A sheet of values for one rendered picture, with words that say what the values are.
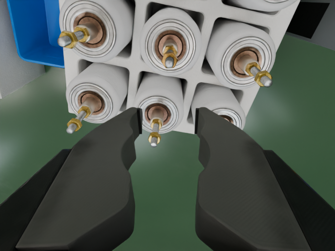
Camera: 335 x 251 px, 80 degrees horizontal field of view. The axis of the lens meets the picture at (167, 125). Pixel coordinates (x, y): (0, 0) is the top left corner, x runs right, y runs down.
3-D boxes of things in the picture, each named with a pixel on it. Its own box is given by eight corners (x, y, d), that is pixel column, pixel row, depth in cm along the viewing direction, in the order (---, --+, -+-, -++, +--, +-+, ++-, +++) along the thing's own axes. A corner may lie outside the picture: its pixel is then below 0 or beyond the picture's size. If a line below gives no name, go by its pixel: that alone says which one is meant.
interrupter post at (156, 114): (152, 119, 37) (150, 129, 35) (150, 108, 36) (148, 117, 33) (165, 118, 37) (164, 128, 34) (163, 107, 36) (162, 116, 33)
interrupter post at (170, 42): (163, 55, 31) (162, 61, 28) (161, 38, 30) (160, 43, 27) (178, 54, 31) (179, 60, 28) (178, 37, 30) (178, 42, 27)
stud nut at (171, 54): (159, 56, 24) (158, 58, 23) (170, 48, 24) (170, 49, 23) (168, 69, 25) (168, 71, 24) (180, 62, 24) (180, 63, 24)
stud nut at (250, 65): (258, 60, 28) (260, 62, 27) (259, 71, 29) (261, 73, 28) (244, 64, 28) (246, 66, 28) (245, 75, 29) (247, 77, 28)
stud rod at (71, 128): (85, 108, 34) (65, 133, 28) (85, 103, 34) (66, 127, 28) (91, 109, 35) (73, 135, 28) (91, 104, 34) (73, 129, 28)
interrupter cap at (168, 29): (148, 72, 33) (147, 73, 32) (142, 20, 29) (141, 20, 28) (195, 69, 32) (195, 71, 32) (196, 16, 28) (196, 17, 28)
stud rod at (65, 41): (90, 29, 28) (66, 38, 21) (90, 36, 28) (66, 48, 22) (83, 27, 28) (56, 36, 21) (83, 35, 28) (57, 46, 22)
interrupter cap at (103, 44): (118, 7, 28) (117, 7, 27) (115, 61, 32) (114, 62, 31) (62, -6, 27) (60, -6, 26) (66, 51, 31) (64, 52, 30)
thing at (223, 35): (241, 11, 43) (277, 18, 28) (245, 55, 48) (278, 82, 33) (196, 25, 45) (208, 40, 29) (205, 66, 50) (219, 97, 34)
